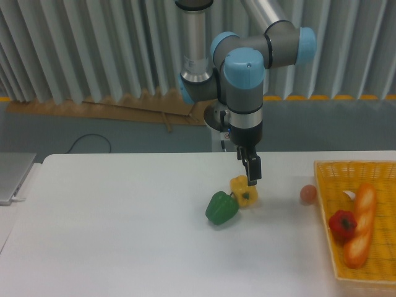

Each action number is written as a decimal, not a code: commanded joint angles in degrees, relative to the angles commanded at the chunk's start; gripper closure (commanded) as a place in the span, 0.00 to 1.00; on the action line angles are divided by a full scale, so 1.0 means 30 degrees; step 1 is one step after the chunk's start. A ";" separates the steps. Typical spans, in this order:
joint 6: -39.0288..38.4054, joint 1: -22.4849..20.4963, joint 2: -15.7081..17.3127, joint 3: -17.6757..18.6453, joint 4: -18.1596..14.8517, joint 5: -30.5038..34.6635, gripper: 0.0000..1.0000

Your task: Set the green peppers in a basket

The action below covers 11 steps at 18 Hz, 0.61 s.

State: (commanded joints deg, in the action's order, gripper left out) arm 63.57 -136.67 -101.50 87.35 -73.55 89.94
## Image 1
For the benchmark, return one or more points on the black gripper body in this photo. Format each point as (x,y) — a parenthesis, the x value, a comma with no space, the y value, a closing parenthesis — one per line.
(246,137)

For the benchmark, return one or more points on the green bell pepper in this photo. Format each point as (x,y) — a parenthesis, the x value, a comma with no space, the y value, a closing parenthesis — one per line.
(221,208)

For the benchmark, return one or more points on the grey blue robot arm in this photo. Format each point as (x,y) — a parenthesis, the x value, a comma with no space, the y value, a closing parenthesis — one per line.
(231,70)

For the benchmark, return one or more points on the yellow woven basket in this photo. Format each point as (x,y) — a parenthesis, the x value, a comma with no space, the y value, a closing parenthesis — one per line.
(334,179)

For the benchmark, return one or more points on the white tag in basket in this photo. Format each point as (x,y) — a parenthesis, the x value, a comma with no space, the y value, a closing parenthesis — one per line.
(351,195)

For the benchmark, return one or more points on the yellow bell pepper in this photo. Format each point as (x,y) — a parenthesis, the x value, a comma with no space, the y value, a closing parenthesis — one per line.
(244,194)

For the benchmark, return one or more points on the brown egg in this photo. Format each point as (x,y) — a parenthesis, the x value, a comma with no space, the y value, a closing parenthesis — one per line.
(308,194)

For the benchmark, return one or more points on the brown cardboard sheet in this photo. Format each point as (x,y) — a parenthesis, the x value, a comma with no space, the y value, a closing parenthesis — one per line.
(193,117)

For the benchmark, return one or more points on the red bell pepper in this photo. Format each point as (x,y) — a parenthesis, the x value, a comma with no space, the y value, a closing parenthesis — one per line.
(343,226)

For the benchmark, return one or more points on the baguette bread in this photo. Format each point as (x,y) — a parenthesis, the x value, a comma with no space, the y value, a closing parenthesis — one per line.
(356,249)

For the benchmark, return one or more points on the silver laptop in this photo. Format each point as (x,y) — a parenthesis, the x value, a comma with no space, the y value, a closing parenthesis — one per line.
(15,167)

